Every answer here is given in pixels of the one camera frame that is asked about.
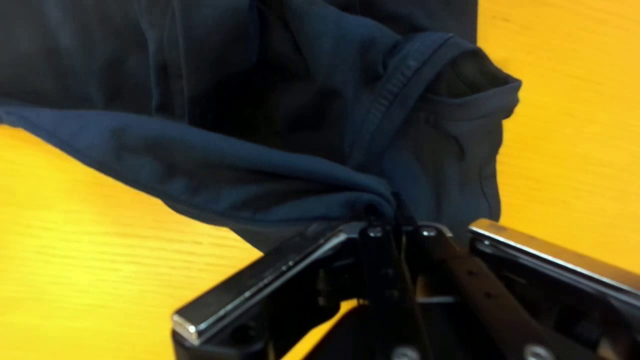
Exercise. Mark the black shirt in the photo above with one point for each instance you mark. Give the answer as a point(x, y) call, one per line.
point(232, 101)

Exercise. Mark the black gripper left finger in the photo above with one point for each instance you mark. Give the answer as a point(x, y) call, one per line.
point(267, 286)

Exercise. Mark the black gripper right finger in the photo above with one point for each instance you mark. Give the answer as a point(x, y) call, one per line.
point(532, 301)

